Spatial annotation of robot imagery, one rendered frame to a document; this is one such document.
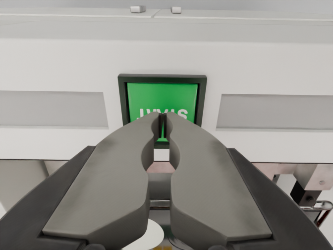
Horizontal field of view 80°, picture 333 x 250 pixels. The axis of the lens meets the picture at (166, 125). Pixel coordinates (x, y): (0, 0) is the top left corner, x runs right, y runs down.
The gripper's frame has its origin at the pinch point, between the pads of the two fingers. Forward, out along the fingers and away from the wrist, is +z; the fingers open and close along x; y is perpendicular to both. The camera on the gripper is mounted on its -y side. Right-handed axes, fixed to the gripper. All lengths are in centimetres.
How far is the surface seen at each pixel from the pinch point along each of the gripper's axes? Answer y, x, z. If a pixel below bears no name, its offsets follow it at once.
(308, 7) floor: -6, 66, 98
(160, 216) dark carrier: 21.3, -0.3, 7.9
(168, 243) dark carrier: 28.8, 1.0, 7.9
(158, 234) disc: 26.1, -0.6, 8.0
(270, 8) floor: -5, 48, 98
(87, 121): 1.9, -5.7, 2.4
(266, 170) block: 11.1, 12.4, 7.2
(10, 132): 2.7, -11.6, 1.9
